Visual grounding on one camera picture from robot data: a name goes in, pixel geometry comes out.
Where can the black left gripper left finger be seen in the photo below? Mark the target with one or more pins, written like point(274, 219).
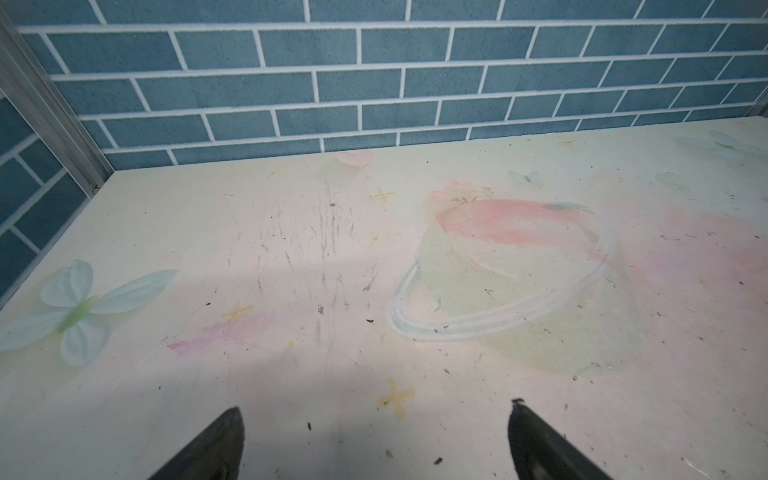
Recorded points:
point(215, 453)

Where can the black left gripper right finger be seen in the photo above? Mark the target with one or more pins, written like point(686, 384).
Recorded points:
point(540, 452)

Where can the aluminium corner post right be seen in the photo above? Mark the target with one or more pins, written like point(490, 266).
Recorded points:
point(760, 108)

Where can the aluminium corner post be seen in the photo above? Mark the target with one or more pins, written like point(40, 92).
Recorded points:
point(760, 108)
point(34, 95)

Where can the aluminium corner post left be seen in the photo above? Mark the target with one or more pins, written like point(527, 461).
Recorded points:
point(34, 95)

